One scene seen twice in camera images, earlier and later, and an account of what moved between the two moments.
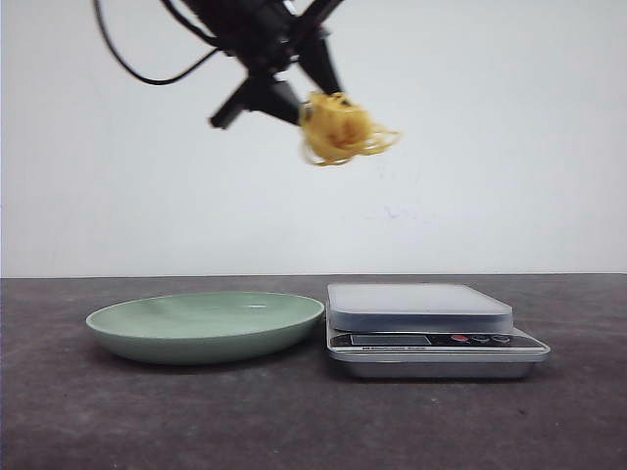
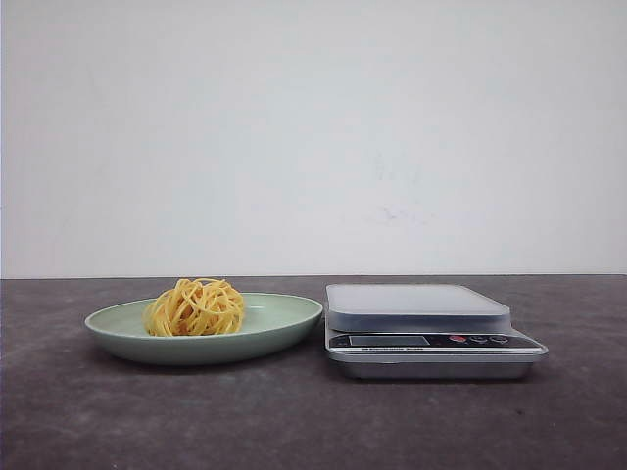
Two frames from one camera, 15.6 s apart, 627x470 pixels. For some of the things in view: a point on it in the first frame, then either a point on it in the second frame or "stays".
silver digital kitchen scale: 386,331 stays
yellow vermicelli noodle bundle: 336,130 → 195,306
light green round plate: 205,328 stays
